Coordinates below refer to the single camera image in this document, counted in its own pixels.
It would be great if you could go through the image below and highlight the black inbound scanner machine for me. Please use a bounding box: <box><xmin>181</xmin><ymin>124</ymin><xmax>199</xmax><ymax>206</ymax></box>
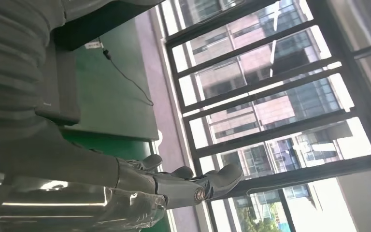
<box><xmin>35</xmin><ymin>4</ymin><xmax>156</xmax><ymax>126</ymax></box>

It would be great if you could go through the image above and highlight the building outside window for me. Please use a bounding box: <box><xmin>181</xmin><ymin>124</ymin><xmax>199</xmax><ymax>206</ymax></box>
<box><xmin>172</xmin><ymin>0</ymin><xmax>371</xmax><ymax>232</ymax></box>

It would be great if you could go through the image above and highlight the thin black scanner cable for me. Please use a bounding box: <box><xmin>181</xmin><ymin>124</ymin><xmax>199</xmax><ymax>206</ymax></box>
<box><xmin>97</xmin><ymin>37</ymin><xmax>155</xmax><ymax>107</ymax></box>

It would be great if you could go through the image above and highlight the black window frame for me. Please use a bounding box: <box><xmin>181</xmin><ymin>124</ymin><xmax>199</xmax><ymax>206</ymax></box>
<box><xmin>155</xmin><ymin>0</ymin><xmax>371</xmax><ymax>232</ymax></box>

